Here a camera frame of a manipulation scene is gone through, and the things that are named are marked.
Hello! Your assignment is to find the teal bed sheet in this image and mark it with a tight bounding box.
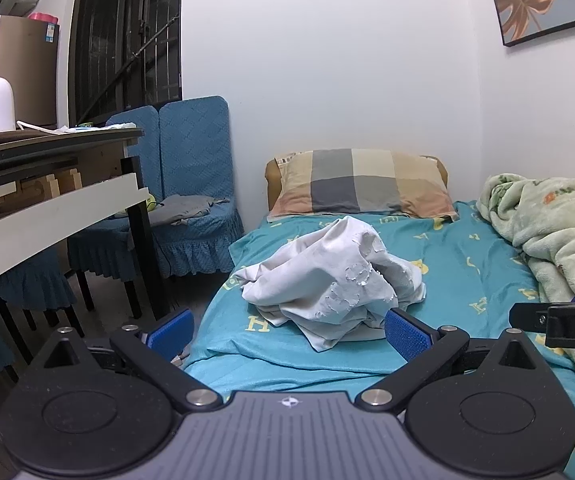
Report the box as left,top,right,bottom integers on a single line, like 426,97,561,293
182,200,575,480

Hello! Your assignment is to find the white cloth on table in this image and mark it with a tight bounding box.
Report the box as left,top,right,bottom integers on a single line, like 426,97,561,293
16,120,138,134

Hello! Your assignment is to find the grey cloth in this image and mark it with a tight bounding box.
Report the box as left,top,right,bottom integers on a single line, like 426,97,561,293
112,195,231,227

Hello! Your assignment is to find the white shirt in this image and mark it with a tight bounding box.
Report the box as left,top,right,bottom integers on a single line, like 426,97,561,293
234,216,427,352

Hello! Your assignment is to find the brown refrigerator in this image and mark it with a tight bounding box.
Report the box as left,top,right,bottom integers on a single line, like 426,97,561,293
0,15,61,129

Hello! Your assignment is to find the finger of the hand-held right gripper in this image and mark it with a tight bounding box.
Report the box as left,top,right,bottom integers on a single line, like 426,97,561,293
509,302,551,332

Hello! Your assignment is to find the dark barred window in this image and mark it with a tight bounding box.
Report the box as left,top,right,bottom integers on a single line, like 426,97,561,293
67,0,184,127

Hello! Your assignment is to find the pale green fleece blanket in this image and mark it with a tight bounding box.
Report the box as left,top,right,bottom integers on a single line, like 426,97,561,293
477,173,575,396

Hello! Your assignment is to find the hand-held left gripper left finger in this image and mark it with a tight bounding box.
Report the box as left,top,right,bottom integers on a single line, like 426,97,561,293
32,308,223,413

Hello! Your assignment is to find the wooden dining table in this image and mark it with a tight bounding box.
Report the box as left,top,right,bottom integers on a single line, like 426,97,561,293
0,127,157,321

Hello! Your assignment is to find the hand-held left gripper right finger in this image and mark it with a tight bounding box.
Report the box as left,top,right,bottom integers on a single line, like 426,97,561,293
357,308,548,413

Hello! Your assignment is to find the checkered pillow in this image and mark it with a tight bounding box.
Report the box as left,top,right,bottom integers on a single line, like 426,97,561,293
267,148,461,222

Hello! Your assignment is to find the brown pillow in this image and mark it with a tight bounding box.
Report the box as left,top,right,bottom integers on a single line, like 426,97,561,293
265,152,451,211

